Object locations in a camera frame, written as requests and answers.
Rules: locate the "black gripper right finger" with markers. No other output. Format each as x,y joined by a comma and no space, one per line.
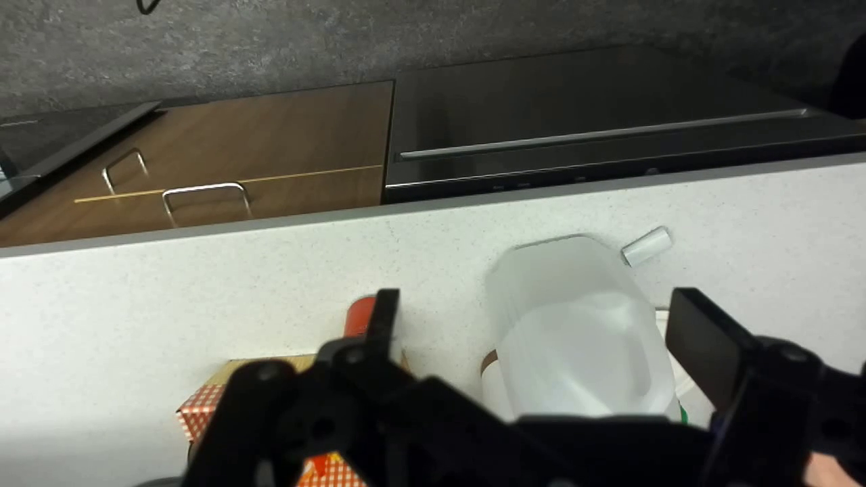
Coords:
714,350

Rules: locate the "translucent plastic milk jug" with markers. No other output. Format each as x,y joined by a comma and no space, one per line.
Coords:
573,336

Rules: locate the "wooden lower cabinet drawers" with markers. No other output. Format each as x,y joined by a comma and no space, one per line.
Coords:
224,160

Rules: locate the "small white plastic cap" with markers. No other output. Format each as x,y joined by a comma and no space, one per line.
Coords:
649,248

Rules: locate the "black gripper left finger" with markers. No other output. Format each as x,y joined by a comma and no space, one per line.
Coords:
374,346

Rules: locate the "red checkered box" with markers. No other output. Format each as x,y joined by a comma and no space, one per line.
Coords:
199,411

